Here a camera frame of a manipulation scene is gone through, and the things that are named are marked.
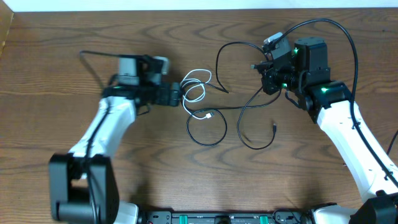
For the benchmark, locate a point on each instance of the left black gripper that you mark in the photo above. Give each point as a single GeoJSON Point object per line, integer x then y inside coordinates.
{"type": "Point", "coordinates": [165, 98]}

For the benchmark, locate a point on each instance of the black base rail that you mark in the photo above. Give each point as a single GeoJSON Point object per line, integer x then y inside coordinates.
{"type": "Point", "coordinates": [281, 216]}

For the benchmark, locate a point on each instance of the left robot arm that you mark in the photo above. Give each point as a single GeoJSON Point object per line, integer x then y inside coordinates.
{"type": "Point", "coordinates": [83, 187]}

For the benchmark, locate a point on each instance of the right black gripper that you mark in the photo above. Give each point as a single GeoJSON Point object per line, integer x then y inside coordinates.
{"type": "Point", "coordinates": [267, 70]}

